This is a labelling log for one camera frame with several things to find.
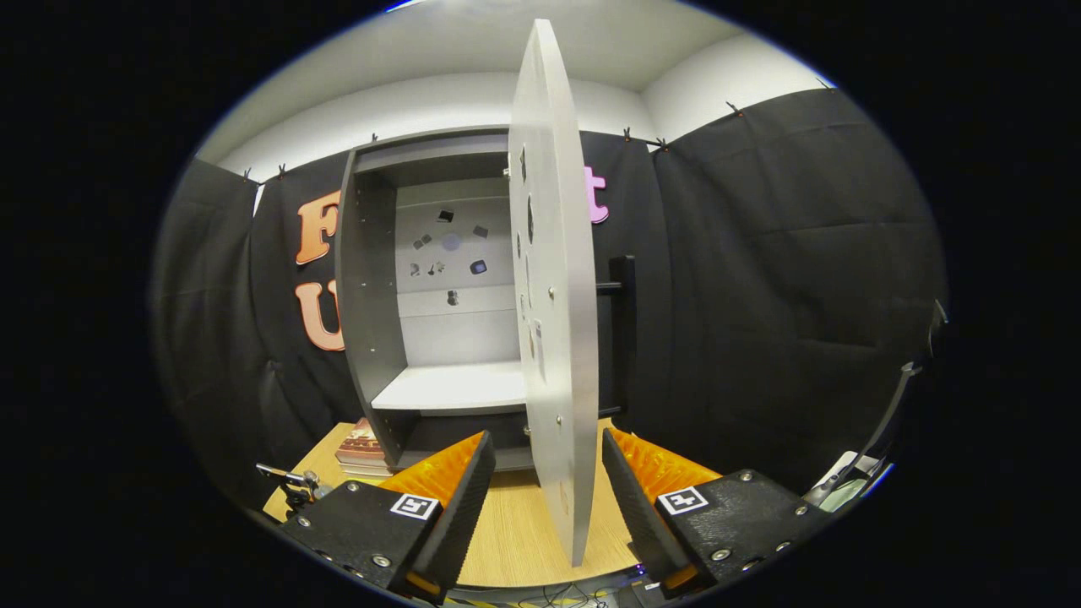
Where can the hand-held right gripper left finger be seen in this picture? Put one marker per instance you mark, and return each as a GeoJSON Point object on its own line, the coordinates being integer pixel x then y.
{"type": "Point", "coordinates": [460, 515]}

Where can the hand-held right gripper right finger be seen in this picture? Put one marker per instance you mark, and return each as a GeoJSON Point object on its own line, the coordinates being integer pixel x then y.
{"type": "Point", "coordinates": [642, 515]}

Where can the dark grey cabinet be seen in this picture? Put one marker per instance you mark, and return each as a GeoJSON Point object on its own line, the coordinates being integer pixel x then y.
{"type": "Point", "coordinates": [367, 295]}

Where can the beige cabinet door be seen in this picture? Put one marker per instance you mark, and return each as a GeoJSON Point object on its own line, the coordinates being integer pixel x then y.
{"type": "Point", "coordinates": [557, 295]}

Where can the yellow cover book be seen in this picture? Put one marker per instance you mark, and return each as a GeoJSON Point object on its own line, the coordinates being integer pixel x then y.
{"type": "Point", "coordinates": [363, 469]}

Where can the red brown cover book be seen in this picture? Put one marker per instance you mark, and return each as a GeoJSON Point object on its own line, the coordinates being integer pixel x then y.
{"type": "Point", "coordinates": [361, 437]}

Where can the black backdrop cloth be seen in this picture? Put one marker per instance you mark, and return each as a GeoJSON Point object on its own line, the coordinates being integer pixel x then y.
{"type": "Point", "coordinates": [760, 295]}

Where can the dark slanted stand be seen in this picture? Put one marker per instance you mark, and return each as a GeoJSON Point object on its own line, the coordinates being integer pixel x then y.
{"type": "Point", "coordinates": [895, 405]}

